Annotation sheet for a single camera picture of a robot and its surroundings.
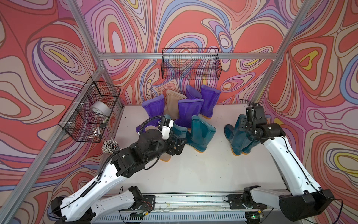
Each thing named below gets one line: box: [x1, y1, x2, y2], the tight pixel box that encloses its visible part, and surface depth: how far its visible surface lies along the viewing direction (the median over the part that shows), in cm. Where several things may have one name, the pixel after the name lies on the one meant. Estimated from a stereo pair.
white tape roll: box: [90, 100, 112, 117], surface depth 76 cm
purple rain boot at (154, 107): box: [135, 94, 166, 133], surface depth 92 cm
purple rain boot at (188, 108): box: [174, 98, 205, 128], surface depth 92 cm
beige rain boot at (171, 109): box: [164, 89, 187, 120], surface depth 95 cm
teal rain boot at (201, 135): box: [185, 115, 217, 154], surface depth 80 cm
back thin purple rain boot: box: [185, 84, 202, 100], surface depth 95 cm
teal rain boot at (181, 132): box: [164, 114, 188, 140], surface depth 75 cm
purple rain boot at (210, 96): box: [199, 84, 221, 119], surface depth 99 cm
